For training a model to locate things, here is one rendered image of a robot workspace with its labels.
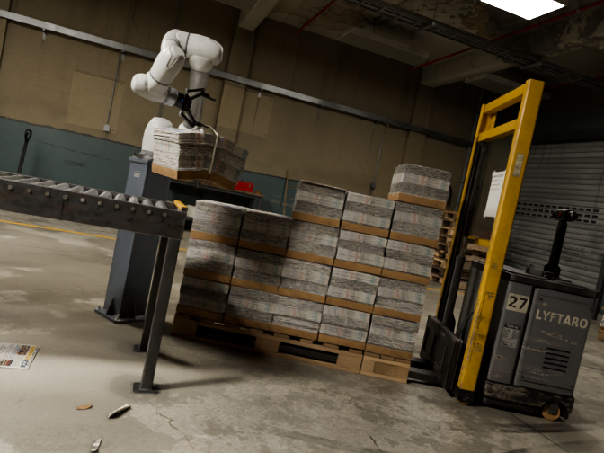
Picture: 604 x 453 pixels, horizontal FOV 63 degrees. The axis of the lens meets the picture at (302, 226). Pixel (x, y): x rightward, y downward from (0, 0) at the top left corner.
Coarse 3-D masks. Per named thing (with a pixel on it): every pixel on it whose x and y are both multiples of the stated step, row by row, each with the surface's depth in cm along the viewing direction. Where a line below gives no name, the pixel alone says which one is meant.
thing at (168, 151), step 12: (156, 132) 247; (168, 132) 237; (180, 132) 230; (192, 132) 234; (156, 144) 250; (168, 144) 240; (180, 144) 232; (192, 144) 236; (204, 144) 240; (156, 156) 251; (168, 156) 240; (180, 156) 234; (192, 156) 237; (204, 156) 241; (180, 168) 234; (192, 168) 238; (204, 168) 243
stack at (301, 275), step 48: (192, 240) 295; (288, 240) 306; (336, 240) 295; (384, 240) 295; (192, 288) 297; (240, 288) 296; (288, 288) 296; (336, 288) 296; (192, 336) 298; (240, 336) 316; (288, 336) 297; (336, 336) 298
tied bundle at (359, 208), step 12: (348, 192) 296; (348, 204) 294; (360, 204) 294; (372, 204) 293; (384, 204) 294; (348, 216) 293; (360, 216) 293; (372, 216) 293; (384, 216) 294; (384, 228) 294
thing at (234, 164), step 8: (224, 144) 246; (232, 144) 249; (224, 152) 247; (232, 152) 250; (240, 152) 253; (248, 152) 256; (224, 160) 248; (232, 160) 251; (240, 160) 254; (216, 168) 247; (224, 168) 250; (232, 168) 253; (240, 168) 255; (224, 176) 251; (232, 176) 254; (216, 184) 252
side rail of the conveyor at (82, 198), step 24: (0, 192) 191; (24, 192) 193; (48, 192) 195; (72, 192) 198; (48, 216) 197; (72, 216) 199; (96, 216) 202; (120, 216) 205; (144, 216) 208; (168, 216) 211
